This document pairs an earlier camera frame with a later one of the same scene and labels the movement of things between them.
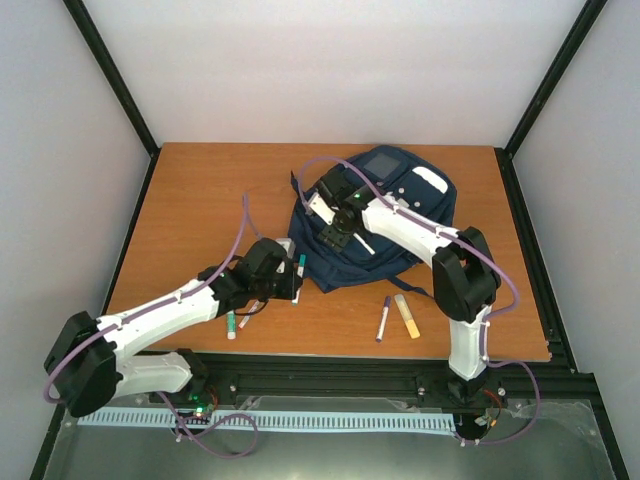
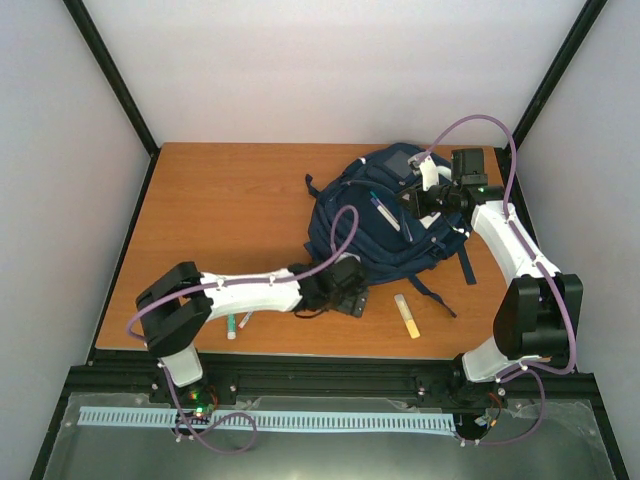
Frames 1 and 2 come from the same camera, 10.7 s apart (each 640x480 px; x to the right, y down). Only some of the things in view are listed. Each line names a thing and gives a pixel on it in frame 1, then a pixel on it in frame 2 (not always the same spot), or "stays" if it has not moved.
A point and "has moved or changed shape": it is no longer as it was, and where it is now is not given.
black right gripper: (337, 241) -> (417, 207)
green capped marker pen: (302, 266) has moved or changed shape
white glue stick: (231, 325) stays
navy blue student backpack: (406, 176) has moved or changed shape
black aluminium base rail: (553, 381) stays
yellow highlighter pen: (410, 323) stays
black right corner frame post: (589, 16) stays
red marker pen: (247, 316) stays
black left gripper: (292, 285) -> (348, 305)
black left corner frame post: (116, 81) stays
